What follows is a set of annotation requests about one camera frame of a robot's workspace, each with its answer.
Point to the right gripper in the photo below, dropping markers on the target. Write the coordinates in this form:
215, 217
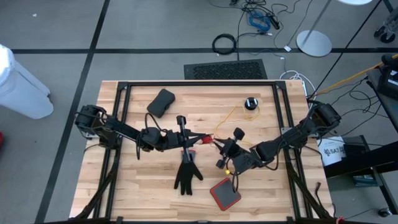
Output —
242, 158

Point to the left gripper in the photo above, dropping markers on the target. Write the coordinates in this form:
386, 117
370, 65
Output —
161, 140

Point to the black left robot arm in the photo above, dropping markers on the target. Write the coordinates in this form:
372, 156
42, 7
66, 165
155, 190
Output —
124, 130

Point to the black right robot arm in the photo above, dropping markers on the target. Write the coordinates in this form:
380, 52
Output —
295, 133

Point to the black glove grey red cuff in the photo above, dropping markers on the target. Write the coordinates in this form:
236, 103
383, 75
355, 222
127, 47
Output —
186, 177

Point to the black rounded plastic piece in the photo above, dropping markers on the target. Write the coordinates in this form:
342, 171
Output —
160, 102

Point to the red grey square box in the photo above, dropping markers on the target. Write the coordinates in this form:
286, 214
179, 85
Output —
224, 196

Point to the black floor mat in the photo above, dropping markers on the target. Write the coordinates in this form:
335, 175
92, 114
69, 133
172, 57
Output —
227, 70

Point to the black power strip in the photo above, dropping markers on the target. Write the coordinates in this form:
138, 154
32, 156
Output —
273, 21

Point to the grey round-base floor stand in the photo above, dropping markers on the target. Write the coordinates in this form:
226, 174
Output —
314, 43

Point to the black side desk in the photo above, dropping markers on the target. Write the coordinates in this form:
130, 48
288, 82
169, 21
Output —
367, 158

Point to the thin black slanted rod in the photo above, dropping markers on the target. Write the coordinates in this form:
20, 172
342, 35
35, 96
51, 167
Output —
346, 46

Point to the white plastic bin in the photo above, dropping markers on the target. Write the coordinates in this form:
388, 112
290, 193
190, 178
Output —
21, 90

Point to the black desktop device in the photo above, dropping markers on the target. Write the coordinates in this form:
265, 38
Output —
392, 81

